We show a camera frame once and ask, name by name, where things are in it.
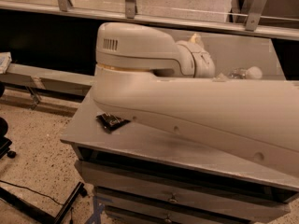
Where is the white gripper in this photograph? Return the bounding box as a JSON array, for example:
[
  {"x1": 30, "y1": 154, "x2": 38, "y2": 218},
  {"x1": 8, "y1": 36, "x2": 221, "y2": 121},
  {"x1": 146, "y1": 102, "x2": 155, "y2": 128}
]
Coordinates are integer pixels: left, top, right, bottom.
[{"x1": 176, "y1": 33, "x2": 230, "y2": 82}]

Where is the clear plastic water bottle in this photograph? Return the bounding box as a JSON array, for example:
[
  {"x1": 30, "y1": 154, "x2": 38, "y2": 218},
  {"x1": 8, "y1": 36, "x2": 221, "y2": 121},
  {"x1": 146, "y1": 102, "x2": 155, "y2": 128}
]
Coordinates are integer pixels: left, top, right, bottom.
[{"x1": 228, "y1": 66, "x2": 263, "y2": 79}]

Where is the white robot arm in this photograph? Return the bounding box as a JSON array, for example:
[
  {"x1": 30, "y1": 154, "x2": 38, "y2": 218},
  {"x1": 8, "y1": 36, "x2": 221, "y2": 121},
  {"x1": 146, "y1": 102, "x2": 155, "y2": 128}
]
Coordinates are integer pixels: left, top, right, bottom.
[{"x1": 93, "y1": 22, "x2": 299, "y2": 175}]

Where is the black snack bar wrapper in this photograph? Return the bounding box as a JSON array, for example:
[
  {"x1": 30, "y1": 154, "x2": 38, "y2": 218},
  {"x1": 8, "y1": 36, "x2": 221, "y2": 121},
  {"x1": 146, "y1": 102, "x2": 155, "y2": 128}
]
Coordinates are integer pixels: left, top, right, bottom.
[{"x1": 96, "y1": 113, "x2": 129, "y2": 133}]

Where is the grey drawer cabinet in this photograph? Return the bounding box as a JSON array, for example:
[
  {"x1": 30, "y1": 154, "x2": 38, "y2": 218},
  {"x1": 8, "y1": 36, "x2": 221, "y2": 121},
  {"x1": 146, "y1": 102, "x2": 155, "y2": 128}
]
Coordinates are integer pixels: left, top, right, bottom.
[{"x1": 60, "y1": 28, "x2": 299, "y2": 224}]

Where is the grey metal bench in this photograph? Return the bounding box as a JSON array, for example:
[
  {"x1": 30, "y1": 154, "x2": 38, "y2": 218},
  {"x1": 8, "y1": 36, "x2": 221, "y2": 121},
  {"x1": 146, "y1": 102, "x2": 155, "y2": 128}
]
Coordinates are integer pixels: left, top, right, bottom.
[{"x1": 0, "y1": 63, "x2": 94, "y2": 105}]

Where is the white box on bench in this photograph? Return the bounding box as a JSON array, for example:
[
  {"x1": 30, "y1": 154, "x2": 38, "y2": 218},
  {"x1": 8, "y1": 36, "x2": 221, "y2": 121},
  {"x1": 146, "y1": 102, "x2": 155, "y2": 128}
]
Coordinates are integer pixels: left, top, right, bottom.
[{"x1": 0, "y1": 52, "x2": 12, "y2": 74}]

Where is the black chair wheel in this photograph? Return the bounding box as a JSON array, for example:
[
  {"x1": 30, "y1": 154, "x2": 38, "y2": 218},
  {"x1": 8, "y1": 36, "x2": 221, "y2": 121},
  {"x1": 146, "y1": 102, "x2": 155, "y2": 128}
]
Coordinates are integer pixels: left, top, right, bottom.
[{"x1": 7, "y1": 150, "x2": 17, "y2": 159}]

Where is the black stand base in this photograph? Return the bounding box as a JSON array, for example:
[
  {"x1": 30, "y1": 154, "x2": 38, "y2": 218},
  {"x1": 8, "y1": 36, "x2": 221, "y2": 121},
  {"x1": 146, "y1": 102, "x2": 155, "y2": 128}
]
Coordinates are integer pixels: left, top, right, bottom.
[{"x1": 0, "y1": 181, "x2": 88, "y2": 224}]

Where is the metal railing frame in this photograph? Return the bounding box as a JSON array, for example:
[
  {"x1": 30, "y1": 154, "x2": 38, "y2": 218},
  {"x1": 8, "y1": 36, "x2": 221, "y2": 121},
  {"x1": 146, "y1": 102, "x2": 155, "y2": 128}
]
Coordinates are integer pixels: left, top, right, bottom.
[{"x1": 0, "y1": 0, "x2": 299, "y2": 41}]

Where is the black floor cable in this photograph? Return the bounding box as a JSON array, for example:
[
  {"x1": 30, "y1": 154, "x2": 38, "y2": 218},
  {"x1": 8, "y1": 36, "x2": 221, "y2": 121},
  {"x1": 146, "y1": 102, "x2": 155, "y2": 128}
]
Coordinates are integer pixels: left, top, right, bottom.
[{"x1": 0, "y1": 179, "x2": 64, "y2": 207}]

